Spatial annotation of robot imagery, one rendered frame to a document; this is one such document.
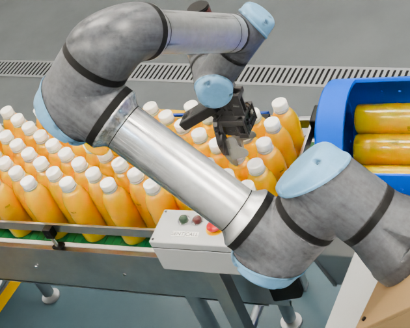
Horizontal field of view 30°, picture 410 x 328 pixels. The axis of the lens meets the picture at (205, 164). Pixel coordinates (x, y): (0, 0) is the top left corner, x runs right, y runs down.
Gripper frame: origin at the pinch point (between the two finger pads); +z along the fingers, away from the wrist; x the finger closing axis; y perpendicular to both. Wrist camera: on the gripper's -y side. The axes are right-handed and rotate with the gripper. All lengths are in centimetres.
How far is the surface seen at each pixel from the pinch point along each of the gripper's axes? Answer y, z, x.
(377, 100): 31.1, 0.1, 18.9
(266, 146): 7.5, -0.7, 2.2
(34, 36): -251, 109, 223
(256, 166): 7.2, -0.8, -4.7
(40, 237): -62, 20, -14
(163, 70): -136, 109, 179
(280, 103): 6.9, -0.8, 17.8
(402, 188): 41.2, 1.3, -8.8
